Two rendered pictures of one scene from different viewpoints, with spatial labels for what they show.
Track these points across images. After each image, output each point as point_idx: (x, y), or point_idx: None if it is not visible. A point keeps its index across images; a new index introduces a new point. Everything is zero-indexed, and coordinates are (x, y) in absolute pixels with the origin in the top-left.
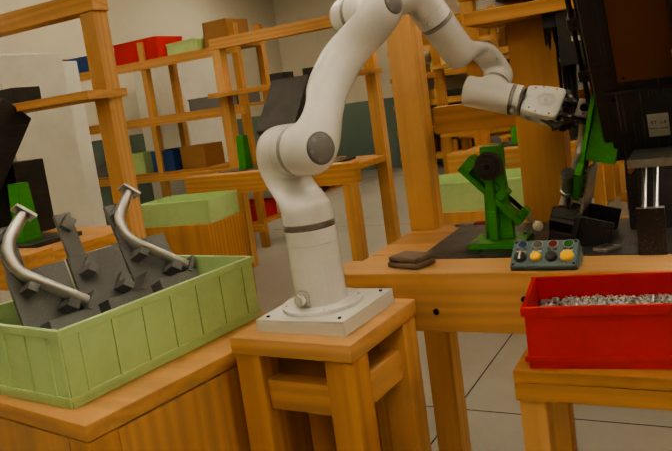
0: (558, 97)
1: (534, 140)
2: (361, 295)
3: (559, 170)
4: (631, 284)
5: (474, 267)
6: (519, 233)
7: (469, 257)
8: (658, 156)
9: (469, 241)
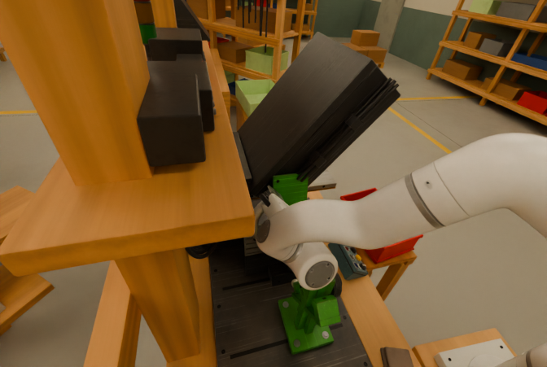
0: (282, 200)
1: (189, 290)
2: (473, 360)
3: (193, 286)
4: None
5: (372, 304)
6: (286, 309)
7: (352, 325)
8: (324, 173)
9: (304, 364)
